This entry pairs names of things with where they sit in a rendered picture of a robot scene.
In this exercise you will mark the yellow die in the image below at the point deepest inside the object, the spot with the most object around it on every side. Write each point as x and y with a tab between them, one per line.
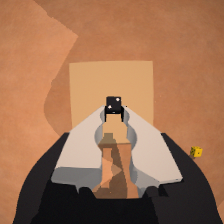
196	151

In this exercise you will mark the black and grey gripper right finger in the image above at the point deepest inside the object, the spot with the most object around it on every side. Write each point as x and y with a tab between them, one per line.
157	160

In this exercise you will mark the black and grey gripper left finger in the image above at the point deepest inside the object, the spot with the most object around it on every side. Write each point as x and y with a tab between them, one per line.
73	161

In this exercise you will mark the black die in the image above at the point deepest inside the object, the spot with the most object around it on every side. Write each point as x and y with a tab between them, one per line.
113	104

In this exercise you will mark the light orange mat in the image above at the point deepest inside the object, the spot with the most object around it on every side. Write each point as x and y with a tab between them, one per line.
92	82

